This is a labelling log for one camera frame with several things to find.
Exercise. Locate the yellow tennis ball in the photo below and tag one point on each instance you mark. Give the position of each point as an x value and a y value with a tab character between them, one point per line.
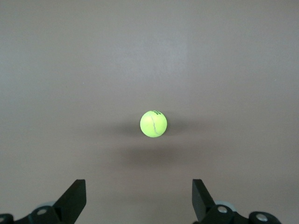
153	124

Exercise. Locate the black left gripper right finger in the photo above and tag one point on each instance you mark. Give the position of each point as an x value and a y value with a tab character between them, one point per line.
203	205

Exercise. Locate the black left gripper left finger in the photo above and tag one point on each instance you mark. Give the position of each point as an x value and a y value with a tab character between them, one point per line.
70	203

